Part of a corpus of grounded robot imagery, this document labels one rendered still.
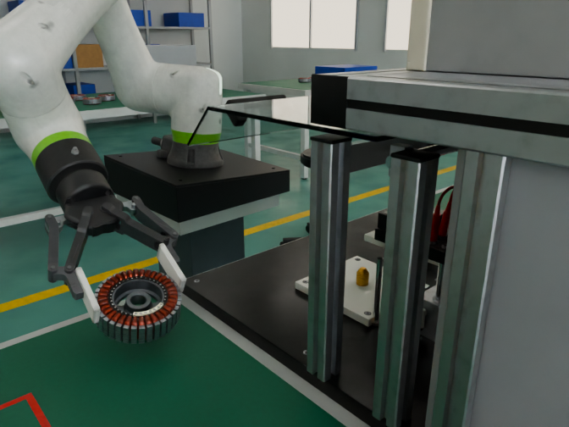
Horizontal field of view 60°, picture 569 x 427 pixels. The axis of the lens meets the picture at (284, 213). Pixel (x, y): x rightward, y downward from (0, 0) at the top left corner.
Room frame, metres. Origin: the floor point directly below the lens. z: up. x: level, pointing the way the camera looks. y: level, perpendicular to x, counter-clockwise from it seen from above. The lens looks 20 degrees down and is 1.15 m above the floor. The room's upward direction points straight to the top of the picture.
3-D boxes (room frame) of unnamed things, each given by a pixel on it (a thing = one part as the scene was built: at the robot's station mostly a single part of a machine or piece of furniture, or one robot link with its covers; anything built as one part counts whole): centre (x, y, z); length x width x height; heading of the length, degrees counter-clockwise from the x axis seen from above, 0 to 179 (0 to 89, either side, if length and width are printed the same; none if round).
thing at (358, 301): (0.69, -0.12, 0.78); 0.15 x 0.15 x 0.01; 41
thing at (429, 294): (0.59, -0.22, 0.80); 0.07 x 0.05 x 0.06; 131
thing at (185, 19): (7.65, 1.46, 1.37); 0.42 x 0.42 x 0.19; 42
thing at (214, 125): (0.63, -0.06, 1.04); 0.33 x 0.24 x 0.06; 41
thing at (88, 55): (6.66, 2.60, 0.92); 0.40 x 0.36 x 0.28; 42
